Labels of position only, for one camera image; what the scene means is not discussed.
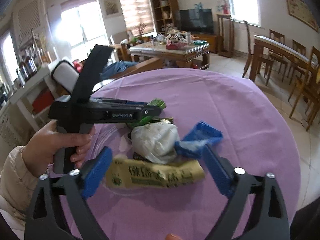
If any green snack bag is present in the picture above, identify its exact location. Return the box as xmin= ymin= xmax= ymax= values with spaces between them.
xmin=126 ymin=99 xmax=166 ymax=129

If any framed floral picture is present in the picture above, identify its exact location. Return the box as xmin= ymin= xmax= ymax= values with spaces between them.
xmin=286 ymin=0 xmax=318 ymax=32

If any beige green snack packet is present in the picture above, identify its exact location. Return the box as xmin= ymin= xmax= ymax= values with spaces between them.
xmin=104 ymin=158 xmax=205 ymax=189

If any blue plastic wrapper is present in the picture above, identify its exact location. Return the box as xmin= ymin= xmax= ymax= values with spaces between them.
xmin=174 ymin=121 xmax=223 ymax=159

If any white plastic bag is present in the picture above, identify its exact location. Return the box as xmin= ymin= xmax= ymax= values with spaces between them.
xmin=131 ymin=120 xmax=180 ymax=165

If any wooden bookshelf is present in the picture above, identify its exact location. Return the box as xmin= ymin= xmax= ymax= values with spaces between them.
xmin=151 ymin=0 xmax=179 ymax=34

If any person right hand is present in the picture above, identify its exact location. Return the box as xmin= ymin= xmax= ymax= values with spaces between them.
xmin=165 ymin=233 xmax=182 ymax=240

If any person left hand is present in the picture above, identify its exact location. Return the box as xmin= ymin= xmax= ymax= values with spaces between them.
xmin=22 ymin=120 xmax=95 ymax=177

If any black television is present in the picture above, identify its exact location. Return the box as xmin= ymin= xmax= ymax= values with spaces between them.
xmin=178 ymin=9 xmax=214 ymax=34

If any beige left jacket sleeve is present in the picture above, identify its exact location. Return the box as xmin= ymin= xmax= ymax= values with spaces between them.
xmin=1 ymin=146 xmax=37 ymax=221

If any wooden sofa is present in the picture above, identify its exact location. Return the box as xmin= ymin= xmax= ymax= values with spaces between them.
xmin=51 ymin=57 xmax=164 ymax=95

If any tall wooden plant stand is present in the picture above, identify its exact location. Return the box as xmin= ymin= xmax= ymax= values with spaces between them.
xmin=217 ymin=14 xmax=234 ymax=58

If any wooden dining table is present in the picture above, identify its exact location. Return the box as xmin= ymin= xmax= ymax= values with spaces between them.
xmin=248 ymin=35 xmax=312 ymax=83

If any wooden dining chair front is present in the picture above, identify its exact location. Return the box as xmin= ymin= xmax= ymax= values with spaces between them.
xmin=289 ymin=47 xmax=319 ymax=132

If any wooden coffee table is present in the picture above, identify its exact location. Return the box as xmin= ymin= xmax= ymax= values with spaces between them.
xmin=130 ymin=42 xmax=210 ymax=69

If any purple tablecloth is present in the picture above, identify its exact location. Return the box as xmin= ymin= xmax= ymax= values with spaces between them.
xmin=87 ymin=68 xmax=301 ymax=239

